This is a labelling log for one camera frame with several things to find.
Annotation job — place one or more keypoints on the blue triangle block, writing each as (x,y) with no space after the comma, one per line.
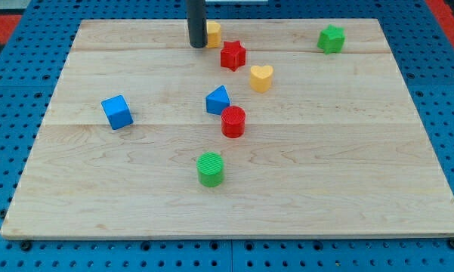
(217,100)

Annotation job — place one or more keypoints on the red cylinder block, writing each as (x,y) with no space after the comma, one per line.
(233,121)

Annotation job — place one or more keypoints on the green cylinder block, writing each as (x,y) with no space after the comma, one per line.
(210,169)

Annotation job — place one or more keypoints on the yellow heart block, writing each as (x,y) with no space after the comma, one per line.
(261,78)

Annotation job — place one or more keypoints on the wooden board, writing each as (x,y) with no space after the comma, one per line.
(335,149)

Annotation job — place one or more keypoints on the red star block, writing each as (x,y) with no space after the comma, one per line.
(233,55)

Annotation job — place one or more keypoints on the yellow block behind rod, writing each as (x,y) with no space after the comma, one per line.
(213,34)

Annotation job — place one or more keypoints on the blue cube block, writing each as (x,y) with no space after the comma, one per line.
(117,112)

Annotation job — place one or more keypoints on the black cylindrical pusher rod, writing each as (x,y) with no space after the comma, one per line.
(196,23)

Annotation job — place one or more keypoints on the green star block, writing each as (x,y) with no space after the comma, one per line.
(331,39)

